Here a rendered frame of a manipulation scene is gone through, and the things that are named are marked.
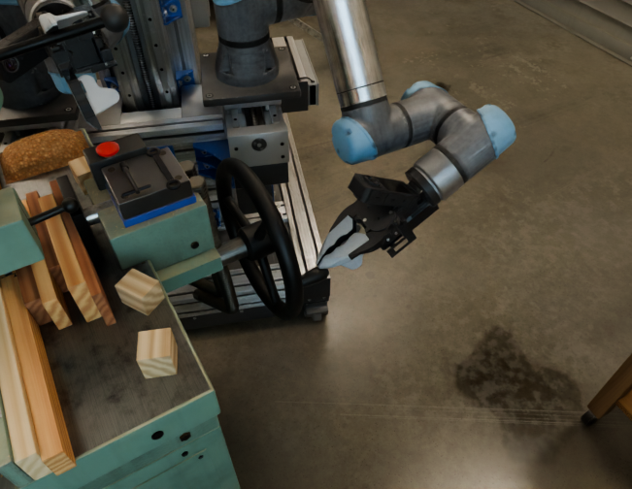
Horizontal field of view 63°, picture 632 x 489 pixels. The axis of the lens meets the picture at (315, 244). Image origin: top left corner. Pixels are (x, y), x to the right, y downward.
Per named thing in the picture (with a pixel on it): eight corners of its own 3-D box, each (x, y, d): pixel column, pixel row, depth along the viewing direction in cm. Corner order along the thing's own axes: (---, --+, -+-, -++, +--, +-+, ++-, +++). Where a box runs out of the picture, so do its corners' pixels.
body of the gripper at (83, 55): (101, 17, 71) (80, -11, 79) (37, 36, 69) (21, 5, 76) (119, 69, 77) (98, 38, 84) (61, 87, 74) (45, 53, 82)
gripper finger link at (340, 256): (339, 291, 83) (383, 254, 82) (323, 277, 78) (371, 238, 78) (329, 277, 85) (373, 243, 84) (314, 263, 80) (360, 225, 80)
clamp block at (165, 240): (216, 249, 77) (208, 206, 71) (128, 285, 73) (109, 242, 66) (182, 193, 86) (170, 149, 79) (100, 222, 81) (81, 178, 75)
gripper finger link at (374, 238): (356, 267, 78) (402, 230, 78) (352, 262, 77) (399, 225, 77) (341, 246, 81) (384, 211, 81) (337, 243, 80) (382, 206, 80)
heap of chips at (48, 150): (94, 157, 88) (86, 139, 85) (6, 184, 83) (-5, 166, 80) (81, 130, 93) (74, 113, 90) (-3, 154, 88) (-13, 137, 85)
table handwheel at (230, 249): (224, 120, 85) (242, 240, 107) (103, 158, 79) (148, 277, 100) (313, 228, 69) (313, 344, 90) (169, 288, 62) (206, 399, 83)
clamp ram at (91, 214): (147, 244, 73) (129, 197, 67) (93, 264, 71) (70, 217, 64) (127, 207, 79) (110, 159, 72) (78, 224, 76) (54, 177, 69)
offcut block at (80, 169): (106, 186, 83) (98, 168, 80) (84, 195, 81) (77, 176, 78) (96, 173, 85) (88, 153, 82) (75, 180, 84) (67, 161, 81)
